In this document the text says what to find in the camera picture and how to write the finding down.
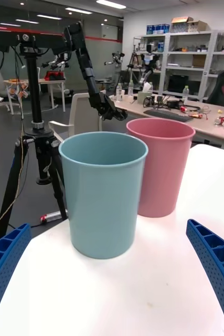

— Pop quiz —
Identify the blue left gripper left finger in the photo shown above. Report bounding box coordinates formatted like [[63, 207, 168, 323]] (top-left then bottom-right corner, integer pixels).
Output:
[[0, 223, 33, 334]]

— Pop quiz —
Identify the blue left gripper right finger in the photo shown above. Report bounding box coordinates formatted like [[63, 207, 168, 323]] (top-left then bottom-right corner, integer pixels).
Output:
[[186, 218, 224, 336]]

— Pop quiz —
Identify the white tube with red cap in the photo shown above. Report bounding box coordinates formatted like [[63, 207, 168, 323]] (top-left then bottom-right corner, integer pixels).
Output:
[[39, 209, 68, 224]]

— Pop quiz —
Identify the pink plastic bin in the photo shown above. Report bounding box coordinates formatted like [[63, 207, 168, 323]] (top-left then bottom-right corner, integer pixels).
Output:
[[125, 117, 196, 218]]

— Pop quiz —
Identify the pale blue plastic bin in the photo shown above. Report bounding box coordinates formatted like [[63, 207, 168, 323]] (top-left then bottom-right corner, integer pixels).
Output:
[[58, 131, 149, 260]]

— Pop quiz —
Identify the long beige desk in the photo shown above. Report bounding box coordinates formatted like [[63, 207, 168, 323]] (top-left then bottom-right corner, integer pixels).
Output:
[[109, 93, 224, 152]]

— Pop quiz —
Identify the black keyboard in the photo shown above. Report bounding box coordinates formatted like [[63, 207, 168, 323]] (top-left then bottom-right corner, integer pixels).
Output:
[[143, 108, 195, 123]]

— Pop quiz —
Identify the black tripod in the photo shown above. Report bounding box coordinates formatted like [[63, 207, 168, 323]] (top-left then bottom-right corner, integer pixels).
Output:
[[0, 26, 69, 245]]

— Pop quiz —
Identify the green tissue box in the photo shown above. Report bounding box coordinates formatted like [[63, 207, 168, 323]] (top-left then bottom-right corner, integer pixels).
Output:
[[137, 82, 154, 103]]

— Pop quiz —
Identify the white table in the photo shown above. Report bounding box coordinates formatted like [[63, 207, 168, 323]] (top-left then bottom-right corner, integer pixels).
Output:
[[3, 78, 67, 114]]

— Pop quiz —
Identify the grey metal shelf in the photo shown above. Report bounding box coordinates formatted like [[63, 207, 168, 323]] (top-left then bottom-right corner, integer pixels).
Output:
[[132, 29, 224, 101]]

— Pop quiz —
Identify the white humanoid robot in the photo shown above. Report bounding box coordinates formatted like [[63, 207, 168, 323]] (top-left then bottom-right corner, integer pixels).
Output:
[[140, 44, 162, 85]]

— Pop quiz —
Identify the brown cardboard box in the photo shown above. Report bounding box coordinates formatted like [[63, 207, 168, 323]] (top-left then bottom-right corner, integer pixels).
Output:
[[170, 16, 194, 33], [187, 20, 208, 33]]

